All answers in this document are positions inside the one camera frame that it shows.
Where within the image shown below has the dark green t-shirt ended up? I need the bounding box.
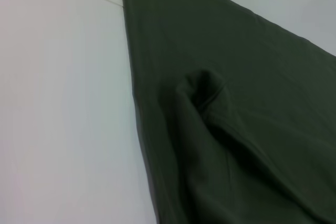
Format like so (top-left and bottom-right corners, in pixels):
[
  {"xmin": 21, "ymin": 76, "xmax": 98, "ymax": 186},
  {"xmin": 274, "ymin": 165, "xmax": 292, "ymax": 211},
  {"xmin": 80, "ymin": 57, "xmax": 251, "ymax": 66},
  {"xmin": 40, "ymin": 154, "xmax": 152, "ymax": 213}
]
[{"xmin": 117, "ymin": 0, "xmax": 336, "ymax": 224}]

